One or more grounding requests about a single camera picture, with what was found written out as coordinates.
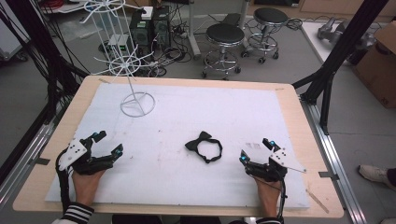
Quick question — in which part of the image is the aluminium rail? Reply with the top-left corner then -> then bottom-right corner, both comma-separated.
299,96 -> 369,224
0,104 -> 64,209

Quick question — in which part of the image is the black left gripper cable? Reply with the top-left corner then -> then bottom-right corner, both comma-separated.
54,148 -> 75,217

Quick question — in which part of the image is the white low platform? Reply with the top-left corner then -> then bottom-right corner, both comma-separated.
300,21 -> 356,64

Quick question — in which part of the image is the person's left hand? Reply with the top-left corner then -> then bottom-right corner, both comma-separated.
72,169 -> 106,196

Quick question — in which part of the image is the white shoe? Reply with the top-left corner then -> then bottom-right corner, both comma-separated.
358,164 -> 393,190

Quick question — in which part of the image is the black metal frame stand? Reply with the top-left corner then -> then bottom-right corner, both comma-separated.
291,0 -> 390,136

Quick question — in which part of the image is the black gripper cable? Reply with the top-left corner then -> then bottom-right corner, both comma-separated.
54,148 -> 75,217
248,173 -> 289,222

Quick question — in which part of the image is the tangle of black floor cables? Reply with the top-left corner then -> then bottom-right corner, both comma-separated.
146,6 -> 194,78

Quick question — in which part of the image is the black computer tower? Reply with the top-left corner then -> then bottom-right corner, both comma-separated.
151,5 -> 172,50
129,8 -> 154,59

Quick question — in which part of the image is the brown cardboard box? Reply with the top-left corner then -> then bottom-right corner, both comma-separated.
352,21 -> 396,109

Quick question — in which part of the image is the person's right hand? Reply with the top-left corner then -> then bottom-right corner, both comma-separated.
255,177 -> 283,201

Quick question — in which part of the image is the black bow tie with strap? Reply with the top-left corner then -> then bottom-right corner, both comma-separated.
184,131 -> 224,165

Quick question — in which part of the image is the grey stand leg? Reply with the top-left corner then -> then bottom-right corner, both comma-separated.
186,0 -> 203,61

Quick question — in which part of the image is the small grey device green light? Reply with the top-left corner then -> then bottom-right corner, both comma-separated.
107,33 -> 131,53

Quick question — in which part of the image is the white foam mat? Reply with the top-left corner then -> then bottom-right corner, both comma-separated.
45,82 -> 311,210

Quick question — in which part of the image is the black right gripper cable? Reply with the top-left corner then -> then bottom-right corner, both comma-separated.
248,173 -> 289,222

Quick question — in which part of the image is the black frame with cable bundle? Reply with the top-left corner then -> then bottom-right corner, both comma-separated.
0,0 -> 90,125

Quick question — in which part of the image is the white wire display rack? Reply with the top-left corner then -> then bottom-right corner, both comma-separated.
78,0 -> 157,119

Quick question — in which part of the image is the white box with black mouse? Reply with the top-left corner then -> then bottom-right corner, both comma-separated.
140,6 -> 154,21

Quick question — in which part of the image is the flat wooden stick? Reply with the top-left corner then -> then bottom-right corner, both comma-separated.
305,189 -> 331,215

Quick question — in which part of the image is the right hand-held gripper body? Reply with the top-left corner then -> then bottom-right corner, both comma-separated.
245,147 -> 308,183

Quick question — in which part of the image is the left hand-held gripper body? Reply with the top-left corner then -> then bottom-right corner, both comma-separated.
55,134 -> 115,175

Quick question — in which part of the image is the black round stool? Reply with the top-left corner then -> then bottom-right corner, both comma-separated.
201,22 -> 247,80
240,7 -> 290,65

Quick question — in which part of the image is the grey handheld device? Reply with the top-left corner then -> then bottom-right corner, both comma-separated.
317,17 -> 376,48

